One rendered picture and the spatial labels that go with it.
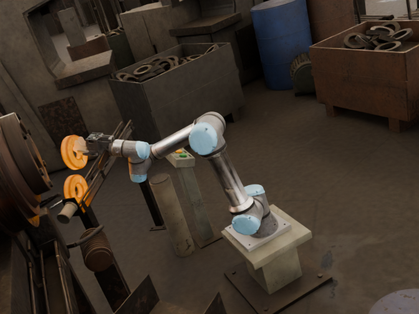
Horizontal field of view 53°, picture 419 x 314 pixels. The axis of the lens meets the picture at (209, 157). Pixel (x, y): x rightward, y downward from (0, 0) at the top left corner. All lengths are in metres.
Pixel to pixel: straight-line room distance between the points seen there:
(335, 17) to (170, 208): 3.09
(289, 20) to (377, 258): 2.85
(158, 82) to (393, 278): 2.35
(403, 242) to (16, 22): 3.41
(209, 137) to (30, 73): 2.77
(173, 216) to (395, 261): 1.17
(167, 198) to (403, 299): 1.32
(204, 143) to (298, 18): 3.08
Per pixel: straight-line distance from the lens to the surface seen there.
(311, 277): 2.20
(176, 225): 2.43
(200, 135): 1.64
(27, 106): 4.23
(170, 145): 1.90
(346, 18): 4.88
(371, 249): 2.35
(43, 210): 1.84
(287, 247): 1.97
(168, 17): 5.25
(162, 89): 3.62
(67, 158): 1.94
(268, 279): 2.09
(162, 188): 2.30
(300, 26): 4.59
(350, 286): 2.17
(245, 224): 1.80
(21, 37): 4.13
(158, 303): 1.43
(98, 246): 1.97
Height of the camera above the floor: 1.54
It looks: 25 degrees down
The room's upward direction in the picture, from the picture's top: 17 degrees counter-clockwise
